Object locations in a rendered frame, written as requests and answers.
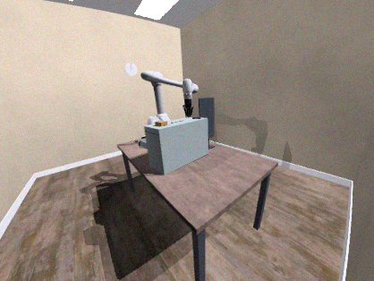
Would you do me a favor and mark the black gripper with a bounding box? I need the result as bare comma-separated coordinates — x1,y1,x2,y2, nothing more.
183,99,193,117

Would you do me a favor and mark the small brown cardboard box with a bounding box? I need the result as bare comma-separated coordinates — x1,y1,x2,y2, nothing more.
155,121,167,126

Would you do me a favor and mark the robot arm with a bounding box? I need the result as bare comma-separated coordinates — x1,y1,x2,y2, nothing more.
140,72,198,125

